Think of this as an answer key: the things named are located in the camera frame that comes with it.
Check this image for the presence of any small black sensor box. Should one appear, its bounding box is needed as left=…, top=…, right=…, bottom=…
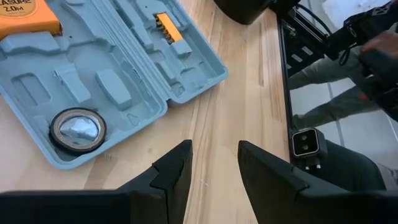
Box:
left=290, top=126, right=328, bottom=171

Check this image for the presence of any black aluminium table frame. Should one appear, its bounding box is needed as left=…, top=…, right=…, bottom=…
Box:
left=275, top=12, right=331, bottom=147

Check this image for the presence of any grey-blue plastic tool case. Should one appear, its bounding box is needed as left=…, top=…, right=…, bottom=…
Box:
left=0, top=0, right=229, bottom=171

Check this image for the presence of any person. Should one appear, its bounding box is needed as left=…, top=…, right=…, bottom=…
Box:
left=287, top=29, right=398, bottom=194

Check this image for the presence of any yellow bit holder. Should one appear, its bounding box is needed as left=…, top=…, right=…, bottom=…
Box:
left=154, top=11, right=185, bottom=45

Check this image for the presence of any small grey socket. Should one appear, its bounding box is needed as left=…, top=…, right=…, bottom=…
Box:
left=49, top=106, right=108, bottom=156

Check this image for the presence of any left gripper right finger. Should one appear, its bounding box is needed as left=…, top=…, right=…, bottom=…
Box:
left=237, top=140, right=351, bottom=224

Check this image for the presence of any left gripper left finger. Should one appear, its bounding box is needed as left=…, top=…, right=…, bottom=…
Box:
left=118, top=139, right=194, bottom=224

